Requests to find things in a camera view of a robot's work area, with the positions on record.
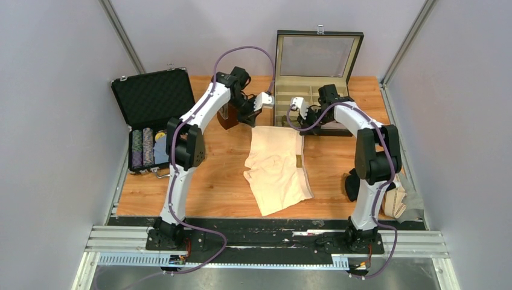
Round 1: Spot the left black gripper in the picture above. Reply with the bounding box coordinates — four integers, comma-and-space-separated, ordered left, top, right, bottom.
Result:
228, 94, 263, 128

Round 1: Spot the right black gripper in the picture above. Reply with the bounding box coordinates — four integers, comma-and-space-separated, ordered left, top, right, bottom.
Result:
296, 107, 331, 136

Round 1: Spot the olive green white underwear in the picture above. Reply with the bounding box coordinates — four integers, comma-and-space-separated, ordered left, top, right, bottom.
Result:
280, 115, 293, 127

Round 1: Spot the beige underwear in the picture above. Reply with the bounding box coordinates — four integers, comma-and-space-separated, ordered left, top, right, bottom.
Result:
243, 126, 313, 216

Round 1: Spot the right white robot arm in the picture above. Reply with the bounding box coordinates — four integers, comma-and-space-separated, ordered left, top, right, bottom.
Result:
312, 84, 402, 253

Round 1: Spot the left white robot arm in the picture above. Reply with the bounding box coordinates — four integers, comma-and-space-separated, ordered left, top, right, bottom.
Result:
153, 66, 262, 250

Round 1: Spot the black underwear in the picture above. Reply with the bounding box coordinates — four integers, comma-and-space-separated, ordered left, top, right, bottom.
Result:
342, 167, 401, 202

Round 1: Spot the tan striped waistband underwear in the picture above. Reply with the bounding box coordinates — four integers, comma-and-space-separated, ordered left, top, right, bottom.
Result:
382, 187, 407, 219

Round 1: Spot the wooden metronome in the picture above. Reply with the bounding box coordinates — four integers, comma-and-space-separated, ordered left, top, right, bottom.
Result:
217, 103, 239, 130

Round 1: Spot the black compartment display box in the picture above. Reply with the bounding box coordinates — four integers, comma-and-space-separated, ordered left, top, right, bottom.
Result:
274, 25, 364, 137

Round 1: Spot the yellow dealer chip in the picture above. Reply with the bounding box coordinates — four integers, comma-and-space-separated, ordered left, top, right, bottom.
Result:
155, 131, 166, 141

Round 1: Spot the blue playing cards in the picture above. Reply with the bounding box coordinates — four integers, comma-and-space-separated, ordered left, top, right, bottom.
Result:
153, 137, 168, 164

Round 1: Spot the black poker chip case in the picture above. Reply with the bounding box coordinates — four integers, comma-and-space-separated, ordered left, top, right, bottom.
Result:
110, 67, 195, 175

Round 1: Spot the purple grey chip stack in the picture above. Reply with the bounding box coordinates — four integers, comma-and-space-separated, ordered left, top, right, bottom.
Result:
142, 127, 154, 166

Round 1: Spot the green purple chip stack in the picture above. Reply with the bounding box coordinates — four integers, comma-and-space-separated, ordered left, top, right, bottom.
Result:
132, 130, 143, 170

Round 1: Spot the grey cloth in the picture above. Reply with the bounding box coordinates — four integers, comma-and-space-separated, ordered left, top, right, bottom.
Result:
396, 172, 424, 223

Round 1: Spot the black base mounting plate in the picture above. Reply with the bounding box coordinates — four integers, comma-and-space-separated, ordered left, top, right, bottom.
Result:
109, 217, 426, 265

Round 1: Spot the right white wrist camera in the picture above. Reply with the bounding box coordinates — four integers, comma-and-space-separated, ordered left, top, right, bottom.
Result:
290, 97, 309, 119

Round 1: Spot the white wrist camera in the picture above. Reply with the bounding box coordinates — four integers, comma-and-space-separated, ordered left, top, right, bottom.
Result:
290, 97, 309, 119
254, 92, 275, 111

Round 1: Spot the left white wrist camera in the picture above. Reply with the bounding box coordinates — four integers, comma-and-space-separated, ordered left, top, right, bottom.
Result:
254, 92, 275, 111

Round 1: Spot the aluminium frame rail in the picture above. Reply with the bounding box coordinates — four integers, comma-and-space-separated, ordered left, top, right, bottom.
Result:
72, 226, 459, 289

